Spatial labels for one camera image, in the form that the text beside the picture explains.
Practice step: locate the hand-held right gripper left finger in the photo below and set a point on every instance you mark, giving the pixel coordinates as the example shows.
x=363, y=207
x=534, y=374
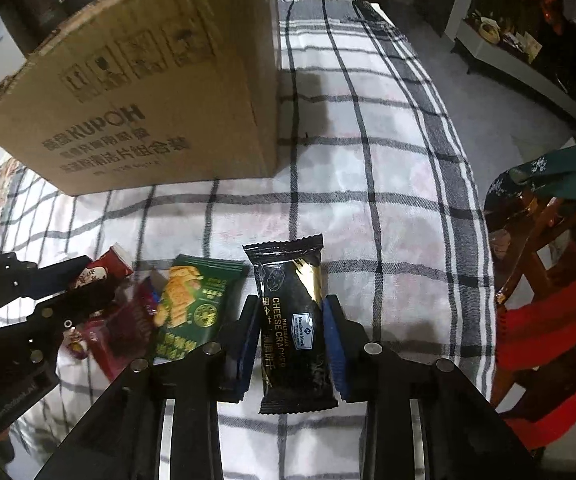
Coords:
x=240, y=360

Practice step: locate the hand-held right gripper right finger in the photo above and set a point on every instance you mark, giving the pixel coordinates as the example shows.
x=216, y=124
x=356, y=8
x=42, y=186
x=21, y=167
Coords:
x=335, y=355

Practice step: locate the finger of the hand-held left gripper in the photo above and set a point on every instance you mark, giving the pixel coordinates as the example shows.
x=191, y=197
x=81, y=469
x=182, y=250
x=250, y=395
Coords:
x=42, y=277
x=72, y=307

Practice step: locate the red and white snack packet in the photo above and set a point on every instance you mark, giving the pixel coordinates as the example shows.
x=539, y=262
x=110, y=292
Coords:
x=110, y=267

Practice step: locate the red snack packet blue edge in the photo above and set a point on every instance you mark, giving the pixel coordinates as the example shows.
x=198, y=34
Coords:
x=122, y=335

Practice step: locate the black cracker packet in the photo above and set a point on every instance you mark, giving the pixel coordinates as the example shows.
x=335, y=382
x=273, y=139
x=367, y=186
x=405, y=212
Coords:
x=290, y=300

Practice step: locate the brown cardboard box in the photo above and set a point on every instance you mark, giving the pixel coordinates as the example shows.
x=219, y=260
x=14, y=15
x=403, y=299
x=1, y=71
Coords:
x=142, y=85

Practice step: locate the green cracker packet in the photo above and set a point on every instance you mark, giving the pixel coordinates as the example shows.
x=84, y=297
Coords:
x=187, y=305

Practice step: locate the brown wooden chair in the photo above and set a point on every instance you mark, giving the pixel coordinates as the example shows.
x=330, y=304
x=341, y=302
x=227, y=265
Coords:
x=533, y=255

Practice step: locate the red seat cushion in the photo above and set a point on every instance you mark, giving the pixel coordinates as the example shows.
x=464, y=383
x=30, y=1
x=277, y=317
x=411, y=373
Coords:
x=558, y=330

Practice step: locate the dark green patterned cloth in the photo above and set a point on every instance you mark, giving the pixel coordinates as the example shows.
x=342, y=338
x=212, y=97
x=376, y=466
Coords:
x=568, y=170

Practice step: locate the white low cabinet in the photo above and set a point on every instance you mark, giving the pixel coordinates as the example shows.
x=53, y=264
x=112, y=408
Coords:
x=518, y=70

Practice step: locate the round woven basket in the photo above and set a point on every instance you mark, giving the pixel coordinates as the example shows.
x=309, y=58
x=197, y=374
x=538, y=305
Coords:
x=489, y=30

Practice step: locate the pale upright card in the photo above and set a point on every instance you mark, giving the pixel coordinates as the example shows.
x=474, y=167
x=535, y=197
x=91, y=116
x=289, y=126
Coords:
x=532, y=47

